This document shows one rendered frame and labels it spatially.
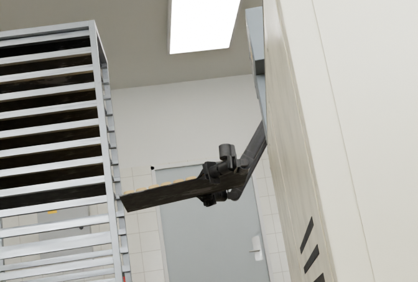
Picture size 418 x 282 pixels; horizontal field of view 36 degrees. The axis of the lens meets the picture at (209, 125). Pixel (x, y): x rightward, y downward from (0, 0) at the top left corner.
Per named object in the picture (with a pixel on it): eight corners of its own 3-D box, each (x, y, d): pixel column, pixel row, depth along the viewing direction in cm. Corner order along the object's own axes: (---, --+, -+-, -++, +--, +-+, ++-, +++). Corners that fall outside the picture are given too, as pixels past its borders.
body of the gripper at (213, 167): (208, 184, 283) (220, 179, 278) (203, 162, 286) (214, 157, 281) (218, 185, 288) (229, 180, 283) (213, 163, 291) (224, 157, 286)
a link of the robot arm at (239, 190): (275, 129, 338) (274, 132, 349) (265, 124, 339) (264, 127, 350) (236, 202, 333) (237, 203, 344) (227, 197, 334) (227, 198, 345)
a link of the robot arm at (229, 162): (228, 169, 276) (237, 172, 279) (227, 154, 279) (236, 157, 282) (216, 173, 280) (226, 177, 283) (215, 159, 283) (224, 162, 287)
